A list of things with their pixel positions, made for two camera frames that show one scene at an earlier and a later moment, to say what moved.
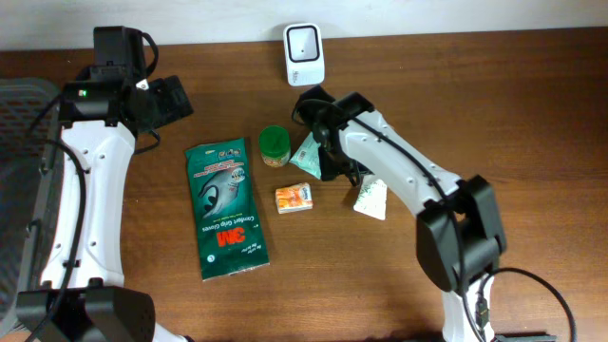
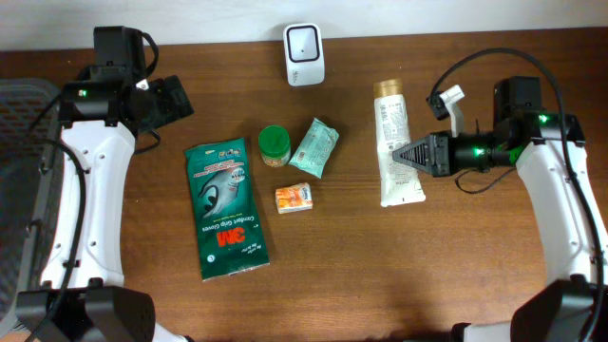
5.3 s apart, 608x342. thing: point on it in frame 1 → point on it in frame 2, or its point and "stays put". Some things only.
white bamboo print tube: x=371 y=199 → x=400 y=182
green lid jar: x=275 y=143 stays put
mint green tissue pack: x=307 y=157 stays put
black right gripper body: x=336 y=158 → x=475 y=149
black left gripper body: x=169 y=104 stays put
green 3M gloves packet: x=227 y=209 stays put
